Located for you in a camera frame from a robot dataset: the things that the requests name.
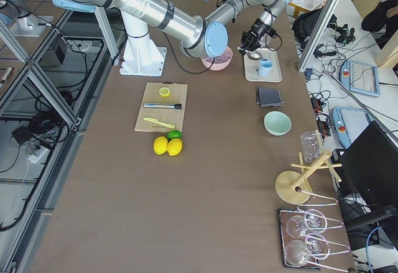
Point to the black gripper scoop arm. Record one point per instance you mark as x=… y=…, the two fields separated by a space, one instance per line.
x=259 y=28

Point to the steel ice scoop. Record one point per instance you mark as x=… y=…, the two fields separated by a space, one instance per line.
x=254 y=55

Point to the pink bowl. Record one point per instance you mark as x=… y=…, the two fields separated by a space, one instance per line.
x=216 y=67

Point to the silver robot arm with scoop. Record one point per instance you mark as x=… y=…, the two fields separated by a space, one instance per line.
x=198 y=36

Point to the light blue cup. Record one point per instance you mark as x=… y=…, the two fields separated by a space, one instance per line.
x=265 y=67

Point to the pile of clear ice cubes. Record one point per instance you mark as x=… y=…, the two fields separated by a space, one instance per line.
x=217 y=60

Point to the wooden cup tree stand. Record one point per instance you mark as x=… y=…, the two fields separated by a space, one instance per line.
x=294 y=188

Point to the cream serving tray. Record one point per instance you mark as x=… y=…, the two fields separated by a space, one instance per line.
x=251 y=67

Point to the black bag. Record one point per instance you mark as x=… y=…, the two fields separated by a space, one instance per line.
x=304 y=25

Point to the grey folded cloth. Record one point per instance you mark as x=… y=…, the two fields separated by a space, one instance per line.
x=267 y=97

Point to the green bowl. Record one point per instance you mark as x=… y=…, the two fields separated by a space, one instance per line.
x=277 y=123

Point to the wooden cutting board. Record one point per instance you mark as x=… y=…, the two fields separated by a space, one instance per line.
x=173 y=116

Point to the steel muddler black tip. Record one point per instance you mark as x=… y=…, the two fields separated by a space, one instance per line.
x=162 y=106

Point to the half lemon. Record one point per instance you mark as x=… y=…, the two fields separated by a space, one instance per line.
x=164 y=92

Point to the blue teach pendant far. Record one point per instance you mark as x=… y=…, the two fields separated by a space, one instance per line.
x=360 y=77

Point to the blue teach pendant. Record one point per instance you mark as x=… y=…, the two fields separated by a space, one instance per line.
x=348 y=123
x=360 y=77

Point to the green lime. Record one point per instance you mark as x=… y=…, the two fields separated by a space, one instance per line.
x=174 y=134

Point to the yellow plastic knife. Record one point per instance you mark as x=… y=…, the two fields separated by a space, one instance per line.
x=156 y=121

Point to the blue teach pendant near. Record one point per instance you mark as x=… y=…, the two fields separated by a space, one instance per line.
x=348 y=123

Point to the seated person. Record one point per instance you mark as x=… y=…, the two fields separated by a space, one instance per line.
x=384 y=15

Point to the yellow lemon lower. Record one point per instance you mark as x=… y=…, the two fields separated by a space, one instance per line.
x=160 y=145

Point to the black monitor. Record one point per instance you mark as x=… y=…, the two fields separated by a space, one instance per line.
x=369 y=166

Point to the black glass holder tray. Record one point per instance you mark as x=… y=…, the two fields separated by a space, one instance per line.
x=303 y=242

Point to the wrist camera mount scoop arm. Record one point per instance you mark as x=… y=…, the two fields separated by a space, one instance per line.
x=271 y=33

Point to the aluminium frame post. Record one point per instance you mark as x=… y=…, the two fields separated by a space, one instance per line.
x=317 y=33

